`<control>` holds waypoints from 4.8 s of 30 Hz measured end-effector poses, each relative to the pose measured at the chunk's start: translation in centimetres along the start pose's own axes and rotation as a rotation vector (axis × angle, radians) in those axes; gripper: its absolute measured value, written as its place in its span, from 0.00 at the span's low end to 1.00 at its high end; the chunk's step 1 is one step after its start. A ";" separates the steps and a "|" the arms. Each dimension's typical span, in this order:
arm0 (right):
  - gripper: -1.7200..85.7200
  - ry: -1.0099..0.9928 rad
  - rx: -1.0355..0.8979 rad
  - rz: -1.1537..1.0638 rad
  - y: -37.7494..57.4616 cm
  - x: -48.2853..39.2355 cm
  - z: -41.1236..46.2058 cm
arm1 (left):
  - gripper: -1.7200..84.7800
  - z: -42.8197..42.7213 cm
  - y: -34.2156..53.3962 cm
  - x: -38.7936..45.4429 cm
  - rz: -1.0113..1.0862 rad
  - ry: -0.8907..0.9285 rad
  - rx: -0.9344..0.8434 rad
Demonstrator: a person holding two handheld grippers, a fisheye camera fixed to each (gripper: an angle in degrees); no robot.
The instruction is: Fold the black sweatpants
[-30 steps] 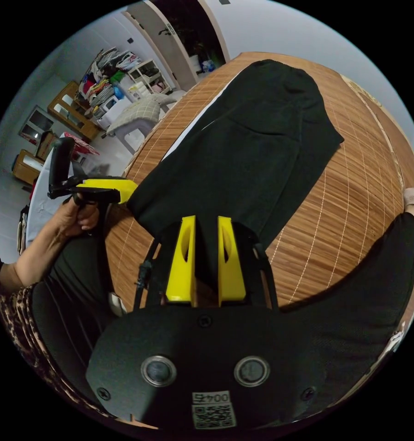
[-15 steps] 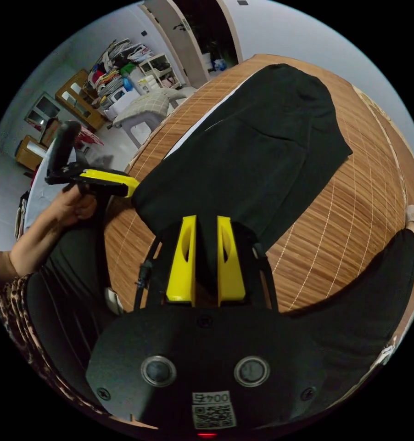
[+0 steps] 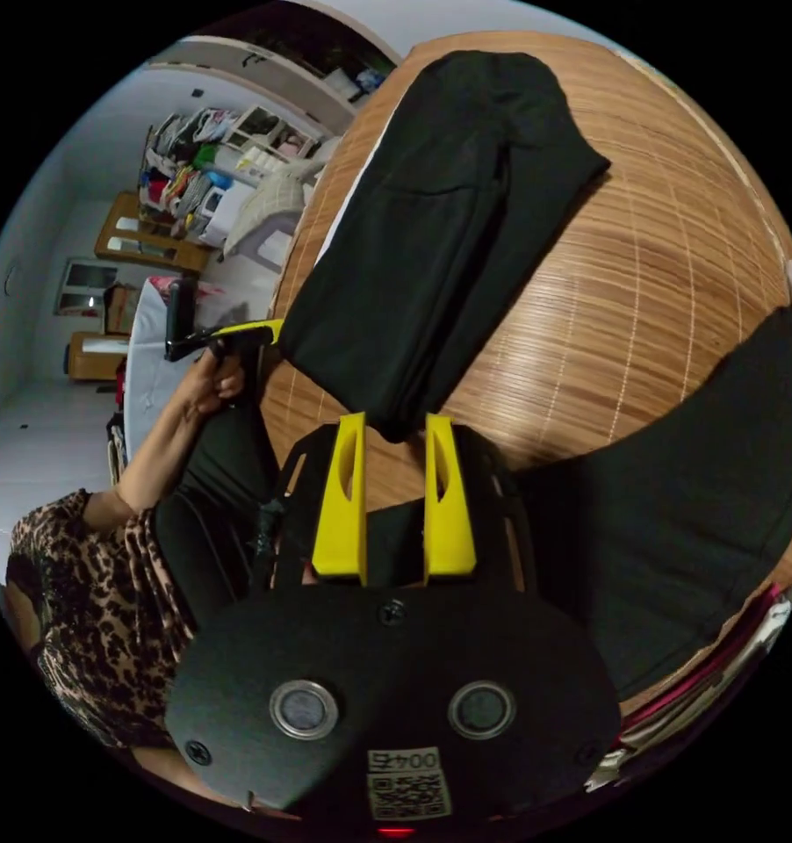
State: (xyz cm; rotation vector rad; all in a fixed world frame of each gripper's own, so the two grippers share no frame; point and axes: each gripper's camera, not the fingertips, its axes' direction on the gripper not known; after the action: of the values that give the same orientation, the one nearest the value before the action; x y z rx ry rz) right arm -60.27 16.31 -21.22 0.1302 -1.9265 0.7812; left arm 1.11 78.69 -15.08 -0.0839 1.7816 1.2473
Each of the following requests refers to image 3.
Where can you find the person's body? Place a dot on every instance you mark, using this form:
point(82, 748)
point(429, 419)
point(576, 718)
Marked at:
point(106, 612)

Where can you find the black sweatpants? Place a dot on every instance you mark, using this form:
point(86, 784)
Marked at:
point(435, 230)

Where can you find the window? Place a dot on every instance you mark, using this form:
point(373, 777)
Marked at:
point(85, 284)

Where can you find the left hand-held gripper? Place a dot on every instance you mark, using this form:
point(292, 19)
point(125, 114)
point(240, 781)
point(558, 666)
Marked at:
point(250, 369)

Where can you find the brown carton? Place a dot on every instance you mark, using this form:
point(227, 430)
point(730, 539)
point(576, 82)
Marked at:
point(122, 308)

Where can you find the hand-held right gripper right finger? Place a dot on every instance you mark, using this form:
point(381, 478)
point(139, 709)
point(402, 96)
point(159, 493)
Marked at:
point(450, 520)

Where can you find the pile of clothes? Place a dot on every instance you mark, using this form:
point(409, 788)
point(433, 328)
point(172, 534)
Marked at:
point(699, 698)

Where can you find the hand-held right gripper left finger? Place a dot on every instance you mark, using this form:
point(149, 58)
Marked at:
point(341, 514)

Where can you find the black garment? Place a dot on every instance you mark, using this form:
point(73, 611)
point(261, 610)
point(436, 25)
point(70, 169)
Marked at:
point(686, 514)

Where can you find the person's left forearm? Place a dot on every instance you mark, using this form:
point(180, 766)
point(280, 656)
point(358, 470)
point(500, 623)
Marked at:
point(155, 461)

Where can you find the white table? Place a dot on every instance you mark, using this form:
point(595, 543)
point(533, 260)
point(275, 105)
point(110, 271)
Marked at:
point(149, 355)

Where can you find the chair with plaid blanket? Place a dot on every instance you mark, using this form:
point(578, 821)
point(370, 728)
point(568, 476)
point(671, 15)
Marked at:
point(271, 204)

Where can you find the wooden cupboard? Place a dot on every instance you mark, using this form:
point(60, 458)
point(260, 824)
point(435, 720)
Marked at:
point(147, 240)

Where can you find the white shelf with clothes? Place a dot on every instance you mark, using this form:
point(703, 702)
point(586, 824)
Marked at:
point(185, 171)

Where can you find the person's left hand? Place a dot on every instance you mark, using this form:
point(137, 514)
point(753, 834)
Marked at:
point(213, 388)

